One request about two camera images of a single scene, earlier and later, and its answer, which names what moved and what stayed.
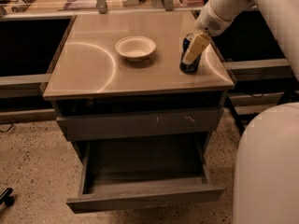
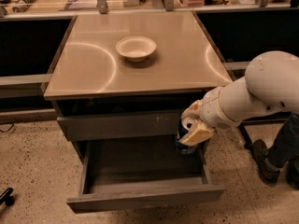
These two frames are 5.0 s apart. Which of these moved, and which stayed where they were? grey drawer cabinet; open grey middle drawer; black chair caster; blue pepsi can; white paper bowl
Moved: blue pepsi can
Stayed: open grey middle drawer; black chair caster; white paper bowl; grey drawer cabinet
